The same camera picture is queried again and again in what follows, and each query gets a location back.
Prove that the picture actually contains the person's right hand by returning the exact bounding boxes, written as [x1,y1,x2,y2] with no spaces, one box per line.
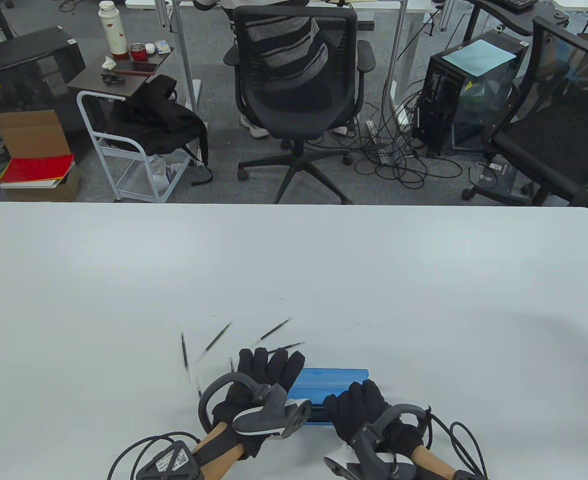
[322,380,426,458]

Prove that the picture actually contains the clear plastic bottle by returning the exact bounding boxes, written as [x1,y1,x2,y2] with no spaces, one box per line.
[149,154,171,193]

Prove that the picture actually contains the tangled black floor cables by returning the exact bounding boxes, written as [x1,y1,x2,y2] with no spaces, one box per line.
[306,75,465,190]

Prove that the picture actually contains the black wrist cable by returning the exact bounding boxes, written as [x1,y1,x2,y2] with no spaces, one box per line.
[105,429,200,480]
[421,407,490,480]

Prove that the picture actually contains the pen refills group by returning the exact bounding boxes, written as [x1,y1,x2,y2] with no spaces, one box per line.
[180,317,307,398]

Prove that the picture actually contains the white book stack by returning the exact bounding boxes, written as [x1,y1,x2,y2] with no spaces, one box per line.
[0,177,62,191]

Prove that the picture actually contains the white thermos bottle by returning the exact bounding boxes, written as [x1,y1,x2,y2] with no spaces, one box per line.
[97,0,129,57]

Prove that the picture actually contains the low cardboard box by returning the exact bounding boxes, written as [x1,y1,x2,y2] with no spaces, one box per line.
[4,165,81,203]

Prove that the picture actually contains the white cart with dark top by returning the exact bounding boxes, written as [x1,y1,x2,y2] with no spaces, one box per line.
[67,46,195,204]

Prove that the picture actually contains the black desk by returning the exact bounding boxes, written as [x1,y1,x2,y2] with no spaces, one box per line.
[466,0,575,36]

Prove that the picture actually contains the black backpack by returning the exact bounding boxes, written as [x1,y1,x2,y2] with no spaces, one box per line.
[105,75,215,187]

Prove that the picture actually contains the red folder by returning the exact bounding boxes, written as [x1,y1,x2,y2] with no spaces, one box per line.
[0,154,76,184]

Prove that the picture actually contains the blue plastic stationery box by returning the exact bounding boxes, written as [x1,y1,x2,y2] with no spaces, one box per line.
[289,368,370,427]

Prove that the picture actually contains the black mesh office chair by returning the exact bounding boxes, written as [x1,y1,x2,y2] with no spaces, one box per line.
[223,5,377,205]

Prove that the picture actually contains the black mesh armchair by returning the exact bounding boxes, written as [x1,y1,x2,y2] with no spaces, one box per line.
[461,15,588,208]

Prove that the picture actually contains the black floor device with label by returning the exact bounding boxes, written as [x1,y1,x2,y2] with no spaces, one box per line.
[471,160,525,201]

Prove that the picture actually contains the black glass-sided computer tower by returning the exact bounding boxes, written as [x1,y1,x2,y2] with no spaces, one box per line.
[411,30,531,157]

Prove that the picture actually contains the open cardboard box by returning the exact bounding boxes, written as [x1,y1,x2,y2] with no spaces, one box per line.
[0,109,72,160]

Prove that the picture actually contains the person's left hand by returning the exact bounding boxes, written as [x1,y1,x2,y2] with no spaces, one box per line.
[211,347,307,458]

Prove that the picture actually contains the light blue paper sheet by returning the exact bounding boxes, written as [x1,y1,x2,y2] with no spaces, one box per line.
[442,40,517,77]

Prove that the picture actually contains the person's right forearm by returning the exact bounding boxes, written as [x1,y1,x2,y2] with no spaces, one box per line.
[411,445,460,480]

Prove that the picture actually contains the white desk with metal legs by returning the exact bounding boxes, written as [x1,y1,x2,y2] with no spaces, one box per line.
[124,0,447,126]

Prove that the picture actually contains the person's left forearm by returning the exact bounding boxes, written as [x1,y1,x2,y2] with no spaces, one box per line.
[194,419,247,480]

